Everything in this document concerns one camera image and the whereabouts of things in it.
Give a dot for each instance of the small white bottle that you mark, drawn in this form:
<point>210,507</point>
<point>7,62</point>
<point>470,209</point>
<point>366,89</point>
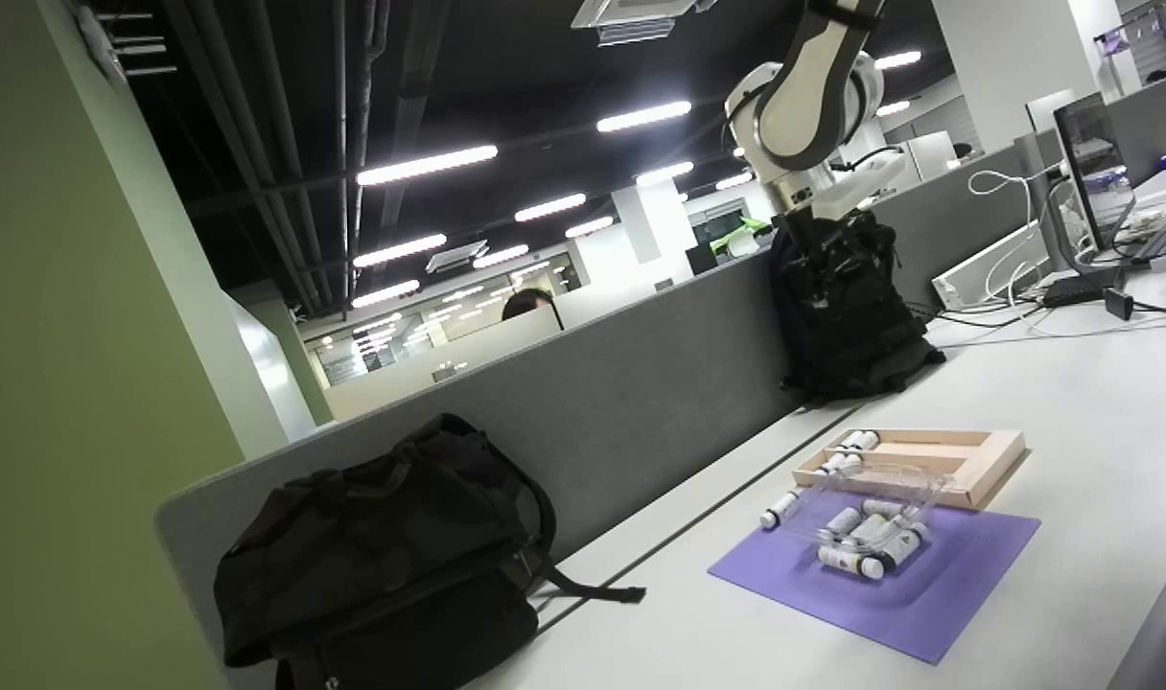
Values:
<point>860,442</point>
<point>899,547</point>
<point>876,531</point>
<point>843,524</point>
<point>778,512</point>
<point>852,561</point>
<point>843,463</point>

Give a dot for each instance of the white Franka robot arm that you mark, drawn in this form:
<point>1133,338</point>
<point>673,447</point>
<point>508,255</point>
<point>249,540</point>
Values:
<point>809,97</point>

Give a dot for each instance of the wooden compartment tray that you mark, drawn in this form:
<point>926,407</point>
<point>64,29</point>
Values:
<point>921,462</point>

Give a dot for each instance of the grey desk partition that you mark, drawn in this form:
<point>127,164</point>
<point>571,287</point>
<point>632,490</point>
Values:
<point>584,407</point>

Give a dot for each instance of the black office chair back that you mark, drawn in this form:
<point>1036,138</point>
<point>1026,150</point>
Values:
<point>532,302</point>

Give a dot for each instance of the fluorescent ceiling light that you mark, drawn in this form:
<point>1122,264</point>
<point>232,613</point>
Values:
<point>402,249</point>
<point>385,291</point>
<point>644,117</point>
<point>549,209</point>
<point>426,162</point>

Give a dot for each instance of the large black duffel backpack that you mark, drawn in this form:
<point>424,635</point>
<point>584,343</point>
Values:
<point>393,561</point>

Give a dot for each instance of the clear plastic container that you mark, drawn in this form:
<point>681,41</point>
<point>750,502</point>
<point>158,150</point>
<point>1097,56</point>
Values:
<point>879,531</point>

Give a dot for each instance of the purple mat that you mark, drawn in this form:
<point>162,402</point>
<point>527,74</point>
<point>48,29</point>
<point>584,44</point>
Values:
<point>876,577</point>

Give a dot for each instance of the white keyboard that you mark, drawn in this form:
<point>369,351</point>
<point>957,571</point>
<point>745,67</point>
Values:
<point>993,264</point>

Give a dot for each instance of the black power adapter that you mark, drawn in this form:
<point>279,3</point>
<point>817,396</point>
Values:
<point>1078,287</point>

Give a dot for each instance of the black computer monitor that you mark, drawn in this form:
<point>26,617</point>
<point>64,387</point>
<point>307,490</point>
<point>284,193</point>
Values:
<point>1085,164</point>

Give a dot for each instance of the grey monitor back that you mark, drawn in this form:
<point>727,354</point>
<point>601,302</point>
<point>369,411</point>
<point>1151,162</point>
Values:
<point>1151,126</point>

